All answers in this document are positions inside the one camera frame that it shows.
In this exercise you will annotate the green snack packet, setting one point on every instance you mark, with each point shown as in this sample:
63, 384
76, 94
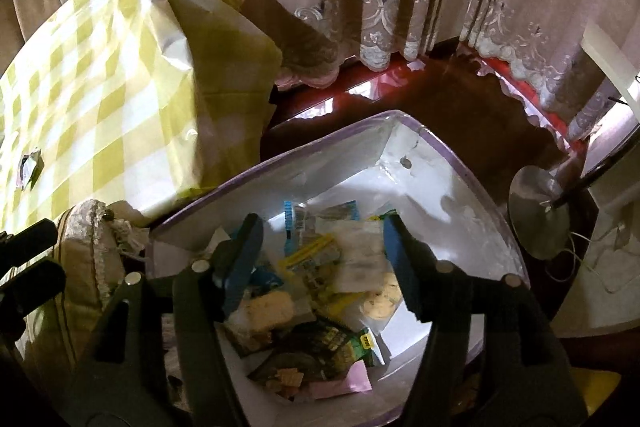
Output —
367, 342

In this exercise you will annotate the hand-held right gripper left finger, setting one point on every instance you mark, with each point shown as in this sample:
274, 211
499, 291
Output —
245, 257

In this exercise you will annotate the blue snack packet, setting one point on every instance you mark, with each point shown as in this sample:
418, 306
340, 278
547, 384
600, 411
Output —
300, 219

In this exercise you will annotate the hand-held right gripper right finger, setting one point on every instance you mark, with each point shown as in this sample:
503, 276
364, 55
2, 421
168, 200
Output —
400, 267

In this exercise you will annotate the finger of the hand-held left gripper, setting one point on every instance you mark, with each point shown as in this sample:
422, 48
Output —
30, 234
35, 284

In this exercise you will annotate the white purple-trimmed storage bin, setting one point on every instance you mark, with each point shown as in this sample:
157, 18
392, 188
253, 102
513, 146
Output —
440, 207

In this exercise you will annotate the brown striped cushion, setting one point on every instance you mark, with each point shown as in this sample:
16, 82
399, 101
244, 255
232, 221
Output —
82, 267

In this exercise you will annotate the white furniture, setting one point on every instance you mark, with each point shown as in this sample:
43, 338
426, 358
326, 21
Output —
615, 257

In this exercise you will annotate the small crumpled wrapper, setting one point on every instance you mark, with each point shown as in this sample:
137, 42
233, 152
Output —
30, 167

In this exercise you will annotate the yellow clear snack packet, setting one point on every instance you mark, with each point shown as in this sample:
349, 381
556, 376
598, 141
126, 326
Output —
305, 259

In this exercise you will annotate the pink snack packet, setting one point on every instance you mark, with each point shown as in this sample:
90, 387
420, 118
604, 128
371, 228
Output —
350, 382

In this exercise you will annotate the black cracker packet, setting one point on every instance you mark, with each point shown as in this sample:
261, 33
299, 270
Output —
305, 357

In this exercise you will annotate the clear tan biscuit packet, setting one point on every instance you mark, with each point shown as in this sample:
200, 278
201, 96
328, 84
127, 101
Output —
265, 312

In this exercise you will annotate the round metal lamp base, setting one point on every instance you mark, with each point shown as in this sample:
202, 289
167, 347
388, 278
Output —
537, 217

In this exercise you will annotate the yellow plastic object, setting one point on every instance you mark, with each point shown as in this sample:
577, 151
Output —
597, 387

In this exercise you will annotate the yellow white checked tablecloth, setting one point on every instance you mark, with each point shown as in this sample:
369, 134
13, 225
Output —
100, 82

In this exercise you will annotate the white round-cookie packet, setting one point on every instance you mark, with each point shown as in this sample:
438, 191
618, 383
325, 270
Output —
382, 299

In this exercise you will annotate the clear cracker packet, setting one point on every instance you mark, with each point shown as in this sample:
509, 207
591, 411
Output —
357, 257

